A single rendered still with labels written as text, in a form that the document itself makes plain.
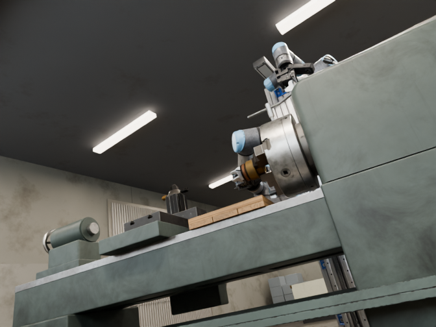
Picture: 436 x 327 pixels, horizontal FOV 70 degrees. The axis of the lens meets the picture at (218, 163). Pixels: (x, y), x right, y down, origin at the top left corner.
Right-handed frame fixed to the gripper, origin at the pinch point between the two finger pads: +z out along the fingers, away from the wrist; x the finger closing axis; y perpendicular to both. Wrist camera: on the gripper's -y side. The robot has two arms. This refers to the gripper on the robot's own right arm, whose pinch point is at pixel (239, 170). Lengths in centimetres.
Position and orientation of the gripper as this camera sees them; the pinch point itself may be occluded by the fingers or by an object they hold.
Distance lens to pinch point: 130.1
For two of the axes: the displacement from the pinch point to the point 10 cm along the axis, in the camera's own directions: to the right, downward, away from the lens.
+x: -1.9, -8.9, 4.2
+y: -8.6, 3.5, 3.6
